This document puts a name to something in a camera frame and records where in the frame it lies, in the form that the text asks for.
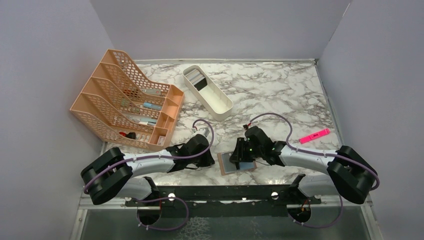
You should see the brown leather card holder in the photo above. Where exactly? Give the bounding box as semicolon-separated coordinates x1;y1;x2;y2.
217;152;257;176

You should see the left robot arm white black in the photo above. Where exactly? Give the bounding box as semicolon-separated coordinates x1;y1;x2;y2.
80;134;215;206

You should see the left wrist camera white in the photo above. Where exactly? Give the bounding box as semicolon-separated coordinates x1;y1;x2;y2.
193;127;210;138

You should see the stack of credit cards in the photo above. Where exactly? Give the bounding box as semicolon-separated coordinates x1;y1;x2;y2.
185;69;208;91

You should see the red black item in organizer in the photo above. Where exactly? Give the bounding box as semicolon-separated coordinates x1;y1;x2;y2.
119;131;137;140

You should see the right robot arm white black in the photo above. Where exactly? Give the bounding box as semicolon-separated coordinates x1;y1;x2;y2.
229;126;378;204

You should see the pink highlighter marker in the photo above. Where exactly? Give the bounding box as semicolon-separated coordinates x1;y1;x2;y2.
299;128;331;144

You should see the white oblong plastic tray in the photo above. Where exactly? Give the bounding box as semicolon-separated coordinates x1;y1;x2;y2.
182;65;234;121

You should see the orange mesh file organizer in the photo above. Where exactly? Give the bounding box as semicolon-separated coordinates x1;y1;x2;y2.
70;49;185;152

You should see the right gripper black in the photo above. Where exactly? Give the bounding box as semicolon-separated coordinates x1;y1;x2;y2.
230;136;264;162

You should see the black mounting rail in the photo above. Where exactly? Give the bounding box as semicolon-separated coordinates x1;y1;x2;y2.
124;183;322;220

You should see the blue item in organizer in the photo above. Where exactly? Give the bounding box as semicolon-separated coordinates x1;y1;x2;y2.
142;102;162;111

